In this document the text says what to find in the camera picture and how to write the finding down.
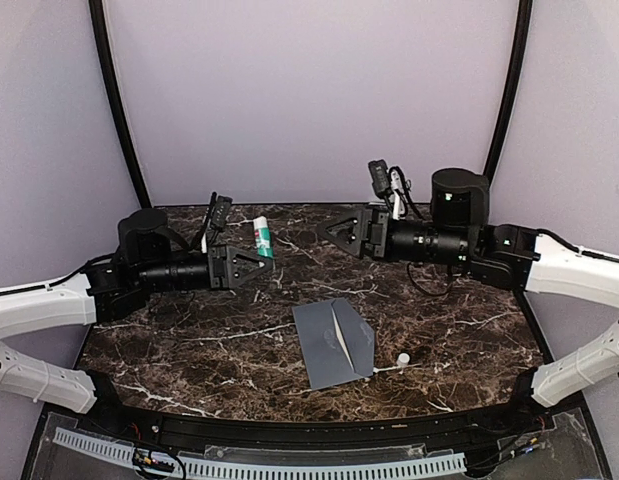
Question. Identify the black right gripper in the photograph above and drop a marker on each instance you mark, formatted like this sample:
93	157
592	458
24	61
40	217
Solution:
379	220

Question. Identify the blue-grey envelope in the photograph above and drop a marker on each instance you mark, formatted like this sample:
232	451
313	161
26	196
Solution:
325	362

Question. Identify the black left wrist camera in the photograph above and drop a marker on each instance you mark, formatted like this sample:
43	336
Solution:
219	212

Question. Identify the black left frame post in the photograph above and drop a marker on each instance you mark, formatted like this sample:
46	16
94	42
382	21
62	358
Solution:
117	109

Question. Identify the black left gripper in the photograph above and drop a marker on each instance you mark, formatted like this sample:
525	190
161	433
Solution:
222	261

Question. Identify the black frame post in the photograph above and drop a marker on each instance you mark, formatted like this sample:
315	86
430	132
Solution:
117	109
510	89

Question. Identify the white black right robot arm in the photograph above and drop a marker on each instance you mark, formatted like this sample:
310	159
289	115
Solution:
508	257

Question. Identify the white slotted cable duct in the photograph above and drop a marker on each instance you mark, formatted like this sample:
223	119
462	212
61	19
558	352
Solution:
249	463

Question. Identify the white letter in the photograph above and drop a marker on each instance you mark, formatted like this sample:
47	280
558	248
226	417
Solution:
341	339

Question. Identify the black front table rail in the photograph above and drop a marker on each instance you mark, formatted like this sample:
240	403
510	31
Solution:
479	428

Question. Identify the black right frame post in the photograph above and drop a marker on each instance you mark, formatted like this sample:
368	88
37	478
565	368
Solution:
510	89

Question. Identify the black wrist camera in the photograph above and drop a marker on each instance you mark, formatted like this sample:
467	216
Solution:
381	183
219	212

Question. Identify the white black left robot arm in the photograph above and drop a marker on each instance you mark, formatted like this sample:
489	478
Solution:
151	258

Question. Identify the green white glue stick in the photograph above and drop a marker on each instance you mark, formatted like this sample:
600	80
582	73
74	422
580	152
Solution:
263	237

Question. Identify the white glue stick cap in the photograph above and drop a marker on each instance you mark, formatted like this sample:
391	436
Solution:
403	360

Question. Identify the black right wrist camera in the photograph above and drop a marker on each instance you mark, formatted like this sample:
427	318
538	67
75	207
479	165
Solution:
381	183

